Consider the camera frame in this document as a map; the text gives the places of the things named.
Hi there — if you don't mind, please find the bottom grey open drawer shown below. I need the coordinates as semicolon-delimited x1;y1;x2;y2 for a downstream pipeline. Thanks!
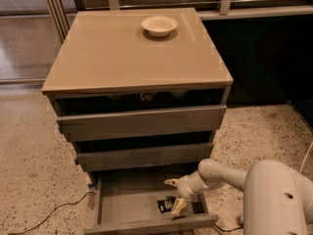
84;164;218;235

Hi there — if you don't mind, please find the grey drawer cabinet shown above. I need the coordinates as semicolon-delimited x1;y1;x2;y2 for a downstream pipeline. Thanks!
41;7;235;188

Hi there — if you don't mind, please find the black floor cable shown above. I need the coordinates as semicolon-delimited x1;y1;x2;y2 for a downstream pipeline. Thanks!
7;190;98;235

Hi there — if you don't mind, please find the top grey drawer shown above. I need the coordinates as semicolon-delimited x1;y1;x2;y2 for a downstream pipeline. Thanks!
57;105;226;142

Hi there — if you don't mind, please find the middle grey drawer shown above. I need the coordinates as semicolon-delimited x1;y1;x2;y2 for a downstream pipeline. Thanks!
77;143;213;171

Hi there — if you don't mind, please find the white bowl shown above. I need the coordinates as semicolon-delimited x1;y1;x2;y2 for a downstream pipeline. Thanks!
141;16;178;37

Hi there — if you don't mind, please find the white power cable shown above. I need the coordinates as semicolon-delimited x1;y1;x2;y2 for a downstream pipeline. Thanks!
298;141;313;174

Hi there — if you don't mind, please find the black rxbar chocolate wrapper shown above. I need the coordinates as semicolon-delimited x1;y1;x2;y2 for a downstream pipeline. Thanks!
157;198;175;213

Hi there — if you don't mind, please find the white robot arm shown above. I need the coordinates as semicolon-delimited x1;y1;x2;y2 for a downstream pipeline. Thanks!
165;159;313;235

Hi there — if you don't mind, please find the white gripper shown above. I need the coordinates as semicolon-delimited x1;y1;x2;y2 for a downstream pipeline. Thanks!
164;171;206;217

